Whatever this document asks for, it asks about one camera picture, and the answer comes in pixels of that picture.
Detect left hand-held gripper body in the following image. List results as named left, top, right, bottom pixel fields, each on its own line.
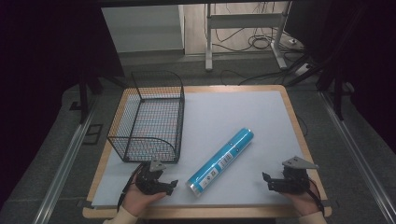
left=134, top=160, right=172, bottom=196

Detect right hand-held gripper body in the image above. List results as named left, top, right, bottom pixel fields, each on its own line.
left=270, top=155, right=320, bottom=196

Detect black wire basket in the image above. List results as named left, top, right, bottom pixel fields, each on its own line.
left=106, top=70, right=186, bottom=164

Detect blue cling film roll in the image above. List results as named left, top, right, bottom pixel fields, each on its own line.
left=185, top=127, right=255, bottom=198

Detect person's right hand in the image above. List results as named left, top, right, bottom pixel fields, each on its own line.
left=280, top=180, right=322, bottom=217

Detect person's left hand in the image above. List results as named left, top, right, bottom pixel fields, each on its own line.
left=120, top=182, right=167, bottom=217

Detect pale grey table mat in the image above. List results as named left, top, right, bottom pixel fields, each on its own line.
left=91, top=90, right=306, bottom=208

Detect black tripod legs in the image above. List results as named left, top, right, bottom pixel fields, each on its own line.
left=285, top=52, right=356, bottom=121

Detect black stand legs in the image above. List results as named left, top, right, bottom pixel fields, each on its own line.
left=77, top=69, right=129, bottom=124

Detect white power strip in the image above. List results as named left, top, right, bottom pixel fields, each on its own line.
left=294, top=63, right=313, bottom=77

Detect dark curtain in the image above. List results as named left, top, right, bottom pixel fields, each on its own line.
left=0, top=0, right=125, bottom=210
left=284, top=0, right=396, bottom=154

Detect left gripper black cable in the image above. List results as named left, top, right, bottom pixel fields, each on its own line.
left=117, top=162, right=146, bottom=214

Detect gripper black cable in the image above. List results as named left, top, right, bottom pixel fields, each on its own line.
left=306, top=177, right=326, bottom=217
left=117, top=162, right=146, bottom=214

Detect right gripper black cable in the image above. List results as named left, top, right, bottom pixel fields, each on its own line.
left=306, top=177, right=326, bottom=217

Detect aluminium floor rail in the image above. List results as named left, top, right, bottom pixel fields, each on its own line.
left=318, top=91, right=396, bottom=224
left=32, top=100, right=99, bottom=224

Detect black floor bracket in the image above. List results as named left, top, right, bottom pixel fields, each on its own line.
left=82, top=123, right=105, bottom=146

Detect long black floor cable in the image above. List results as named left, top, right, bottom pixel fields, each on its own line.
left=219, top=68, right=297, bottom=87

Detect bundle of black floor cables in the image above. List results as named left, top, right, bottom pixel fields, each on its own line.
left=213, top=2, right=304, bottom=54

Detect white wall panel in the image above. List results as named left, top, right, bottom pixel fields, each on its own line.
left=100, top=4, right=185, bottom=54

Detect white metal desk frame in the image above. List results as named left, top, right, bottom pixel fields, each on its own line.
left=204, top=0, right=293, bottom=72

